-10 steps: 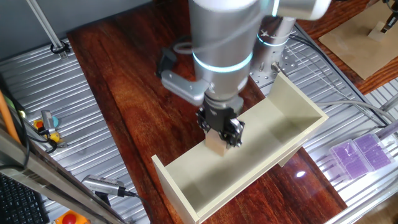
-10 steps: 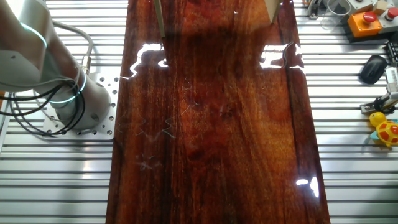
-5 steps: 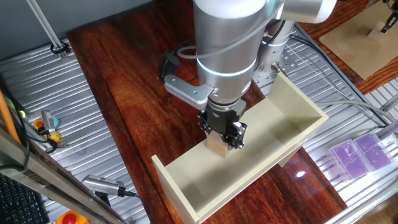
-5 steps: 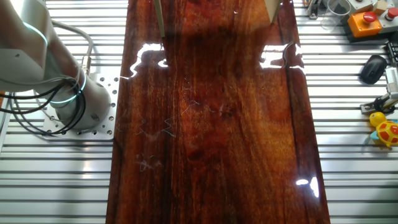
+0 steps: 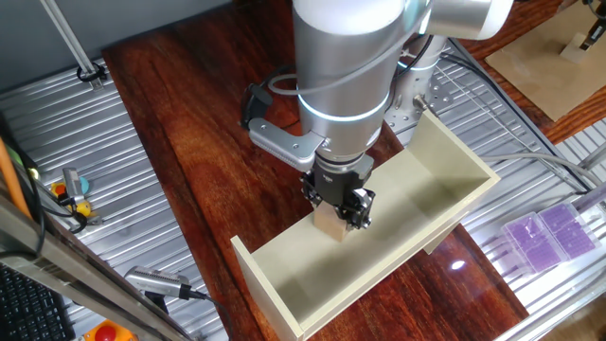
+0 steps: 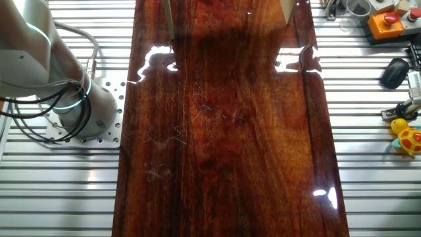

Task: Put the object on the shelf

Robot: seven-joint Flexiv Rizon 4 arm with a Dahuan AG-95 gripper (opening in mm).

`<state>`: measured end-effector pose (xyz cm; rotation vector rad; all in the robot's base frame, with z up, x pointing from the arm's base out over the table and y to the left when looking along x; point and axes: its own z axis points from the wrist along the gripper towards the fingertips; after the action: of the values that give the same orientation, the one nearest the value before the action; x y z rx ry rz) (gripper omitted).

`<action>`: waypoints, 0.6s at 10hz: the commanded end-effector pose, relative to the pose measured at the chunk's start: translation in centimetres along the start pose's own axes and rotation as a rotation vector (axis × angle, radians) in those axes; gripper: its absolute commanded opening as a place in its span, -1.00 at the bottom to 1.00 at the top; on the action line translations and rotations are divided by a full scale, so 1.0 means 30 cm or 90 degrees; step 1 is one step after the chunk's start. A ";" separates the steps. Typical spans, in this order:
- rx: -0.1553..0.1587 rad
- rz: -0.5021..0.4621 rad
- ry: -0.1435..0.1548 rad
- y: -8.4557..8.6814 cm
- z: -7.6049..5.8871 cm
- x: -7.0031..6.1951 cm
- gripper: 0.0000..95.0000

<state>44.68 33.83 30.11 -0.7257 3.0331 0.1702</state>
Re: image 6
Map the small metal clamp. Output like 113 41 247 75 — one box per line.
325 0 340 21

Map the yellow orange turtle toy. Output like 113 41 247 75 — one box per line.
390 118 421 157

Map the clear plastic cup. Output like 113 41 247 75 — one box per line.
339 0 373 33

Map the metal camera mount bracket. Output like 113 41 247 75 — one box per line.
381 97 421 122

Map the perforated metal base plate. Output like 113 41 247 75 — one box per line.
44 77 126 149

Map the black cable bundle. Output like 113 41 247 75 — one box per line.
0 80 93 144

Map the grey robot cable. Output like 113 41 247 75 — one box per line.
53 20 100 80

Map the grey emergency stop box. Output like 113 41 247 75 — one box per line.
399 7 421 36

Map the black keyboard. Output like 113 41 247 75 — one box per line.
409 42 421 67

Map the black computer mouse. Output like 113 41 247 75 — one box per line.
380 57 411 90

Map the orange emergency stop box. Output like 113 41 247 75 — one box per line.
367 12 405 41

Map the glossy reddish wooden board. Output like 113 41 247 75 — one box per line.
111 0 350 237

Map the tiny wooden cube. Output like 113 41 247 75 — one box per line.
393 0 410 16

